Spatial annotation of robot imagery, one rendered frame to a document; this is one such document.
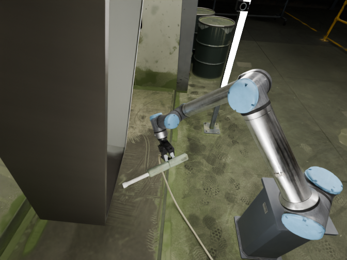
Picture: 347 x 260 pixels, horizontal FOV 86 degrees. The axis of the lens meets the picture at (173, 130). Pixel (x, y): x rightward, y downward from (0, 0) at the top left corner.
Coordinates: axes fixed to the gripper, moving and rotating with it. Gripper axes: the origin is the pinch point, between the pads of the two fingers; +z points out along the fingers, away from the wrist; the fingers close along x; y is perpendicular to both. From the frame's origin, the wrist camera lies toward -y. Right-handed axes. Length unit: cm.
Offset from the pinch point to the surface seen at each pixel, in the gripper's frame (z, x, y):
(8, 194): -9, 111, 55
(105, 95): -56, 35, -68
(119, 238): 46, 52, 17
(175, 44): -99, -95, 114
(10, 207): 1, 112, 52
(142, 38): -116, -59, 131
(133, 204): 36, 32, 33
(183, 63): -73, -105, 122
